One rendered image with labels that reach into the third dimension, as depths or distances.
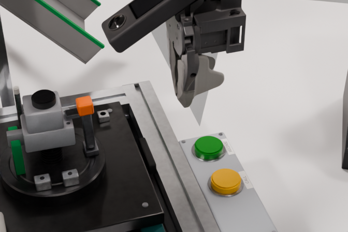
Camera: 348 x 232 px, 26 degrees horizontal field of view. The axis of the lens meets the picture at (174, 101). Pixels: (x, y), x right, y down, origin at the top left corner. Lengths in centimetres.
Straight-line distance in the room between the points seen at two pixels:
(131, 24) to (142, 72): 50
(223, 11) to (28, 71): 57
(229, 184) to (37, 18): 38
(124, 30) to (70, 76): 50
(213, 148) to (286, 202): 16
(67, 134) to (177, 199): 17
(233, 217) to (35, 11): 42
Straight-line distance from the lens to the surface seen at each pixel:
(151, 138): 108
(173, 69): 98
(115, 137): 107
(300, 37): 149
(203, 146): 105
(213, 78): 97
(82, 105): 96
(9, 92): 118
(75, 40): 116
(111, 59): 141
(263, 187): 116
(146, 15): 88
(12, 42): 149
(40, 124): 95
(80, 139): 104
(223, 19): 90
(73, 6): 127
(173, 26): 93
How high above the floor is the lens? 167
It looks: 38 degrees down
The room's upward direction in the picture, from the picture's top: straight up
